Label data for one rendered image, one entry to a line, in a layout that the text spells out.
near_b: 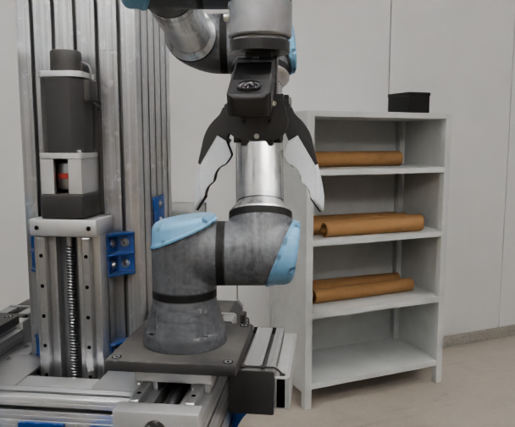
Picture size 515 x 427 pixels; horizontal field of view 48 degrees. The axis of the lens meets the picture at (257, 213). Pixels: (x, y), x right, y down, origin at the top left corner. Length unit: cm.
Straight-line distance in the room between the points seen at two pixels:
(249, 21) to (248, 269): 47
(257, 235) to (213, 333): 19
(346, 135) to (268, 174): 250
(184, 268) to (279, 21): 48
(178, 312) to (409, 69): 300
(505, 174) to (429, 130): 98
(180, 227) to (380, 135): 276
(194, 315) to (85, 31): 60
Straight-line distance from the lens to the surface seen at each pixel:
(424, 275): 363
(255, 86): 60
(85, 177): 116
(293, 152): 67
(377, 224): 320
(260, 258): 99
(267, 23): 68
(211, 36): 112
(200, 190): 69
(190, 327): 102
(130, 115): 120
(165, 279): 101
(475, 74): 416
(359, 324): 377
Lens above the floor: 140
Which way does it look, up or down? 7 degrees down
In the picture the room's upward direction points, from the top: straight up
